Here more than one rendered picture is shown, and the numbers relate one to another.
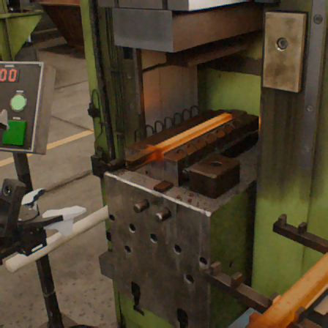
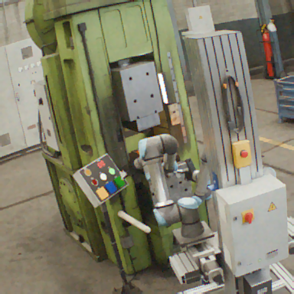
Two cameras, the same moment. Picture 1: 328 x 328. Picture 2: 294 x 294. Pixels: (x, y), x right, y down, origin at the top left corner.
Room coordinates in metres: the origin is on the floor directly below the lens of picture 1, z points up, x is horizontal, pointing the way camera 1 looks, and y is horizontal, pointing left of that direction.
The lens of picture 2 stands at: (-0.15, 3.50, 2.26)
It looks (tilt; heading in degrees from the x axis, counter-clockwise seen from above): 17 degrees down; 291
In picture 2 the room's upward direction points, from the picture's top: 12 degrees counter-clockwise
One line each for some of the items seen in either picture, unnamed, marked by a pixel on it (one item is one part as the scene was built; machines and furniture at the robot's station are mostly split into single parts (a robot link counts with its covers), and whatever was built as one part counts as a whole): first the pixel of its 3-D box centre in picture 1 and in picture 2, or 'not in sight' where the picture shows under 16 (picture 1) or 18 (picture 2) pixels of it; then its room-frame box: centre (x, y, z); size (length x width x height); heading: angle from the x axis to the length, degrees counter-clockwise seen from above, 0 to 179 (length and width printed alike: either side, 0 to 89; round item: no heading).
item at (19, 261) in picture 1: (64, 236); (134, 221); (1.28, 0.36, 0.62); 0.44 x 0.05 x 0.05; 138
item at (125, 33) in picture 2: not in sight; (113, 31); (1.35, -0.23, 2.06); 0.44 x 0.41 x 0.47; 138
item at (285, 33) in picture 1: (283, 52); (174, 114); (1.00, -0.28, 1.27); 0.09 x 0.02 x 0.17; 48
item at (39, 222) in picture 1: (42, 219); not in sight; (0.78, 0.26, 1.00); 0.09 x 0.05 x 0.02; 102
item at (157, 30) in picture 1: (193, 18); (135, 119); (1.27, -0.10, 1.32); 0.42 x 0.20 x 0.10; 138
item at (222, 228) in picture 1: (212, 217); (155, 187); (1.24, -0.15, 0.69); 0.56 x 0.38 x 0.45; 138
